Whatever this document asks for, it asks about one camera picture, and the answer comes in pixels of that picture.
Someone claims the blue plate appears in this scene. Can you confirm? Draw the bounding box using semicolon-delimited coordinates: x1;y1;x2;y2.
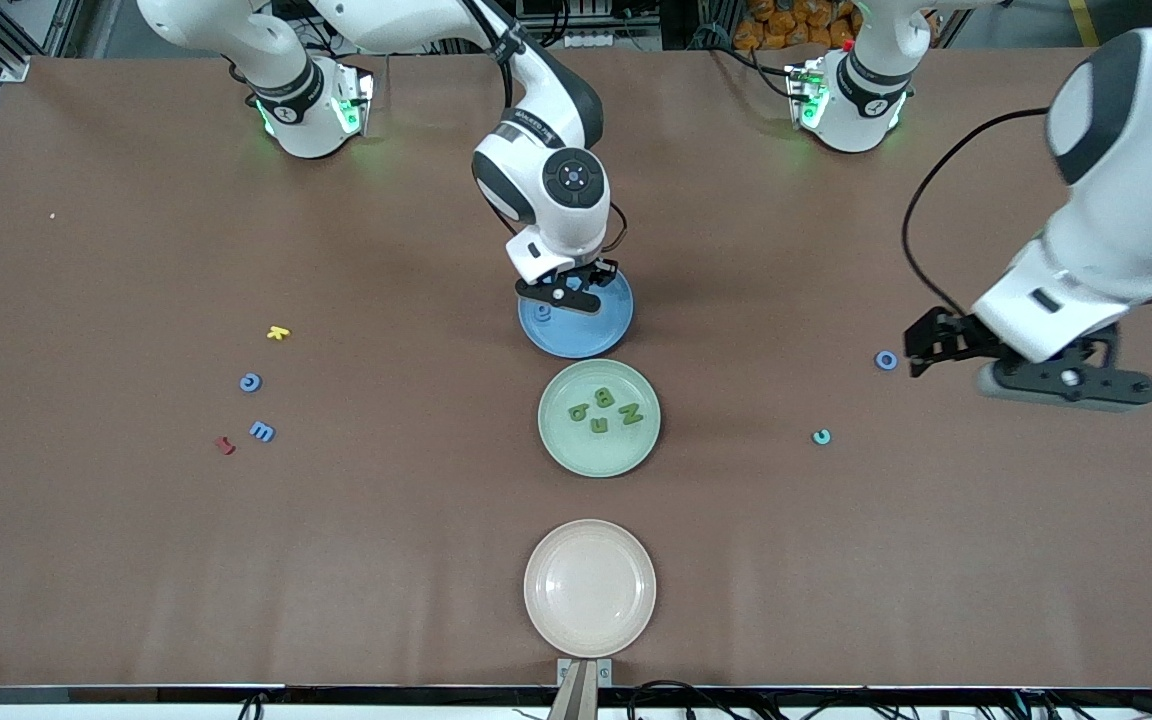
517;262;635;360

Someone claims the green plate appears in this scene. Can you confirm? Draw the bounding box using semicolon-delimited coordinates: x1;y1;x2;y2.
537;358;663;479

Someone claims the bag of orange objects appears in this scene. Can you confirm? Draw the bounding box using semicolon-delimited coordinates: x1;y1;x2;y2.
733;0;857;51

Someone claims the beige plate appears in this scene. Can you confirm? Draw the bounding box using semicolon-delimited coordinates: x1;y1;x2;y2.
523;518;658;660

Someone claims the brown table cover sheet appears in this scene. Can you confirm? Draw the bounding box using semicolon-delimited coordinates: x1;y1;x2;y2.
0;45;1152;691

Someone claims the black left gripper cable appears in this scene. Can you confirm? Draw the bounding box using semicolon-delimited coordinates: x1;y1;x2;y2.
901;108;1052;319

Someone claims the metal mount bracket plate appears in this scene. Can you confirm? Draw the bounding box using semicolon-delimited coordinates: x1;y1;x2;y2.
556;657;614;689

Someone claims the beige mount post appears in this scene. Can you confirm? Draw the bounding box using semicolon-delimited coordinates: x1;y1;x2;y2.
547;662;600;720

